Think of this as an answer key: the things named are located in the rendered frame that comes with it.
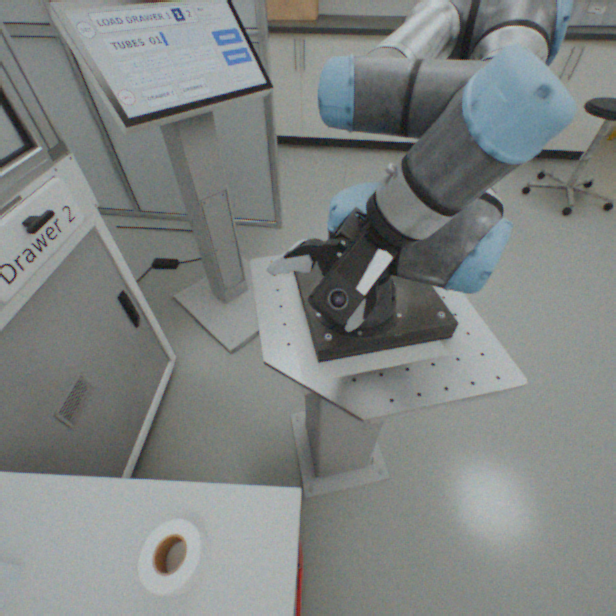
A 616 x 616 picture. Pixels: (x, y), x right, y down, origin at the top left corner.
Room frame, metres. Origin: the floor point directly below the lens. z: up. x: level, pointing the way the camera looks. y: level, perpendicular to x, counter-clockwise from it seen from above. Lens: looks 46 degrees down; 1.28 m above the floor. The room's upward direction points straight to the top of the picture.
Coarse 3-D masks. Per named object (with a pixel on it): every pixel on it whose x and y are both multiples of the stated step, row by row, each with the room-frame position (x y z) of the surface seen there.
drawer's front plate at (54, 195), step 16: (48, 192) 0.66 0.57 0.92; (64, 192) 0.70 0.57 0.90; (16, 208) 0.58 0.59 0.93; (32, 208) 0.60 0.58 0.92; (48, 208) 0.63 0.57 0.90; (0, 224) 0.52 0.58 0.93; (16, 224) 0.55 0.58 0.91; (48, 224) 0.61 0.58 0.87; (64, 224) 0.65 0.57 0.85; (0, 240) 0.50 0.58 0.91; (16, 240) 0.52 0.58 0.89; (32, 240) 0.55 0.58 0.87; (48, 240) 0.58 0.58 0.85; (0, 256) 0.48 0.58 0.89; (16, 256) 0.50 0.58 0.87; (32, 256) 0.53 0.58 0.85; (48, 256) 0.56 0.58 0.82; (32, 272) 0.51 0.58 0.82; (0, 288) 0.44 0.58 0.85; (16, 288) 0.46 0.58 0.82
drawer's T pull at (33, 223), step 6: (48, 210) 0.60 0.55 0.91; (30, 216) 0.58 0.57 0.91; (36, 216) 0.58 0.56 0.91; (42, 216) 0.58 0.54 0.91; (48, 216) 0.58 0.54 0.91; (24, 222) 0.56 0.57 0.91; (30, 222) 0.56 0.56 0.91; (36, 222) 0.55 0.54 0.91; (42, 222) 0.56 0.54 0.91; (30, 228) 0.53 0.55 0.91; (36, 228) 0.54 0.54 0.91
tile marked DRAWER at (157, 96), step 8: (152, 88) 1.04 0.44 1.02; (160, 88) 1.06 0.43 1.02; (168, 88) 1.07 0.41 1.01; (144, 96) 1.01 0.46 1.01; (152, 96) 1.02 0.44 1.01; (160, 96) 1.04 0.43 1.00; (168, 96) 1.05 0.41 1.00; (176, 96) 1.07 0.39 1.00; (152, 104) 1.01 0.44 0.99; (160, 104) 1.02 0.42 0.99
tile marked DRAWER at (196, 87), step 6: (198, 78) 1.15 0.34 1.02; (204, 78) 1.16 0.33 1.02; (180, 84) 1.10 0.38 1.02; (186, 84) 1.11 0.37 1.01; (192, 84) 1.12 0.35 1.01; (198, 84) 1.13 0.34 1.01; (204, 84) 1.15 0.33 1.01; (186, 90) 1.10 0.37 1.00; (192, 90) 1.11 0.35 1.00; (198, 90) 1.12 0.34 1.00; (204, 90) 1.13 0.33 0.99; (210, 90) 1.14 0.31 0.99; (186, 96) 1.08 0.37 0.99; (192, 96) 1.09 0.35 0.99
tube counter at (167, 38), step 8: (152, 32) 1.17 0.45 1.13; (160, 32) 1.18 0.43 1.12; (168, 32) 1.20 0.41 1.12; (176, 32) 1.21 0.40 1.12; (184, 32) 1.23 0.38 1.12; (192, 32) 1.24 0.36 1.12; (200, 32) 1.26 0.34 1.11; (152, 40) 1.15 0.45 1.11; (160, 40) 1.16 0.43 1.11; (168, 40) 1.18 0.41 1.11; (176, 40) 1.19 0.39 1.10; (184, 40) 1.21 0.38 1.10; (192, 40) 1.23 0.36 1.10; (200, 40) 1.24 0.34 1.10; (208, 40) 1.26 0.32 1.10
